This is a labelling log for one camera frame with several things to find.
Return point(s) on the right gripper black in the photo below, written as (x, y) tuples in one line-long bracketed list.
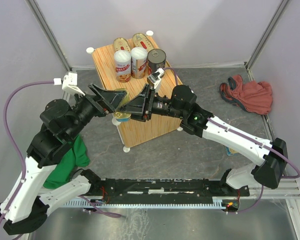
[(141, 107)]

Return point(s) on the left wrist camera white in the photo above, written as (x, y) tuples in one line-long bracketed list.
[(70, 84)]

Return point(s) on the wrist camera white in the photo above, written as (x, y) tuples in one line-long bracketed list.
[(70, 84), (155, 79)]

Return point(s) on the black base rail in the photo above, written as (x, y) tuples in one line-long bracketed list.
[(159, 191)]

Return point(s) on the red cloth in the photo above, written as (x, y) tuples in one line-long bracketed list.
[(252, 97)]

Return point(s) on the light blue cable duct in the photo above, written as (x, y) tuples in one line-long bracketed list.
[(81, 203)]

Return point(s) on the green cloth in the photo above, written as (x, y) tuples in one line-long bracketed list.
[(76, 157)]

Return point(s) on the white-lid cylindrical can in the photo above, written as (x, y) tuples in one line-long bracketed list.
[(122, 63)]

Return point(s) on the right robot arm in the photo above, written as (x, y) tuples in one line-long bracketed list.
[(268, 158)]

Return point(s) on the wooden cabinet box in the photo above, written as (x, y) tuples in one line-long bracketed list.
[(132, 132)]

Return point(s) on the oval fish can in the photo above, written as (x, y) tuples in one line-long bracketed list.
[(121, 43), (141, 40)]

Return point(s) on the gold spam can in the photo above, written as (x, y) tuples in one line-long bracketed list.
[(230, 151), (122, 117)]

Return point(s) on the oval fish can front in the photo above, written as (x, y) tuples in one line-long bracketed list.
[(121, 43)]

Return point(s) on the dark blue round can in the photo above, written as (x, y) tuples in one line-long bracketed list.
[(156, 59)]

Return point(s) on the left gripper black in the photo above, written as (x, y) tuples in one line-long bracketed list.
[(108, 101)]

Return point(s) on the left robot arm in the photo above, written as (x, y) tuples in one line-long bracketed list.
[(25, 209)]

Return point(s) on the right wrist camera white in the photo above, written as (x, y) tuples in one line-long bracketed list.
[(155, 79)]

